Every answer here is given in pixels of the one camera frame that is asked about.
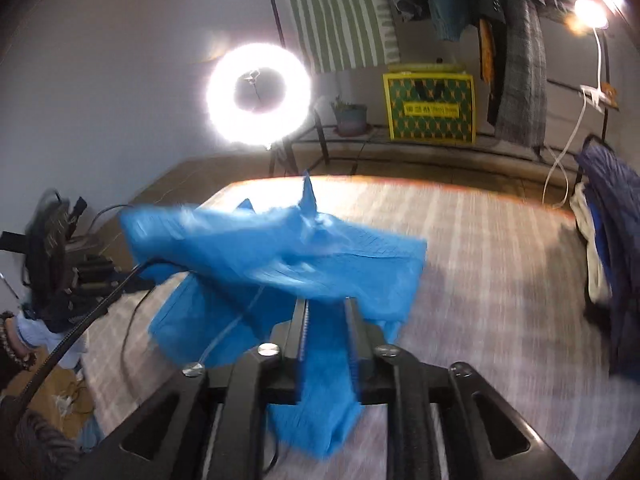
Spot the teal jacket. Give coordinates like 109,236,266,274
420,0,476,43

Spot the yellow green patterned box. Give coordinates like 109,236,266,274
382,62,476,146

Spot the ring light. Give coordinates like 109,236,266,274
206,42,315,176

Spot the potted plant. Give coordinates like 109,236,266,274
330,95,368,137

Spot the navy quilted jacket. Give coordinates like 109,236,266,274
572,140,640,378

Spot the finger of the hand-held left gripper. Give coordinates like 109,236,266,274
75,277,121,297
75,255,117,276

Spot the black clothes rack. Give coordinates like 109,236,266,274
262,0,621,171

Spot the light blue jacket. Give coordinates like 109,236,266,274
119,170,428,461

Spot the white clip lamp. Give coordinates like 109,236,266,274
542,0,611,206

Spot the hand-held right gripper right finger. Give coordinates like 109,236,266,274
344,297,581,480

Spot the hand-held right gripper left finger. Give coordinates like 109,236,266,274
75,297,311,480

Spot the green striped wall hanging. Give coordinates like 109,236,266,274
280,0,401,73

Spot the plaid blanket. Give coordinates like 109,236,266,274
80,177,640,480

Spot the person's left forearm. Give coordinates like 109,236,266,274
0,310,83,391

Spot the grey plaid coat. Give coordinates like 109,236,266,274
495,0,548,148

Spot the white garment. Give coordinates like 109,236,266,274
570,182,613,303

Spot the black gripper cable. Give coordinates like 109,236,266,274
15,257,173,406

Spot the orange scarf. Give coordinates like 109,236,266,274
477,17,497,83

